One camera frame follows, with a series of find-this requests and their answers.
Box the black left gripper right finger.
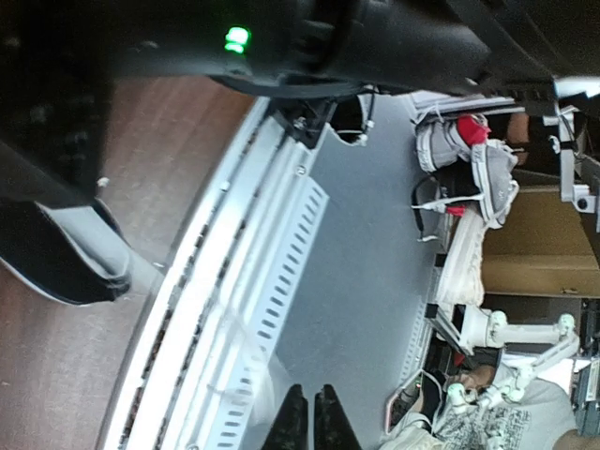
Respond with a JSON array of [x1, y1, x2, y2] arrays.
[[313, 384, 361, 450]]

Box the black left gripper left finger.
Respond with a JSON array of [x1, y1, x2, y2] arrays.
[[265, 384, 308, 450]]

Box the black white canvas sneaker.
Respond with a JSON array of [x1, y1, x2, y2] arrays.
[[1, 201, 132, 307]]

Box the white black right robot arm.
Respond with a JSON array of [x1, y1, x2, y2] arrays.
[[1, 1, 599, 207]]

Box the person in grey shirt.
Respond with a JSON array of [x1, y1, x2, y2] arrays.
[[380, 364, 599, 449]]

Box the white sneaker in background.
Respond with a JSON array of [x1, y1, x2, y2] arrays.
[[434, 210, 487, 308]]

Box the cardboard box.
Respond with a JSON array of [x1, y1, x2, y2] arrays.
[[482, 170, 599, 298]]

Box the front aluminium rail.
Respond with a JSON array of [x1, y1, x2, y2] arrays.
[[97, 96, 437, 449]]

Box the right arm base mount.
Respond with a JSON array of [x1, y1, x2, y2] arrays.
[[267, 98, 338, 150]]

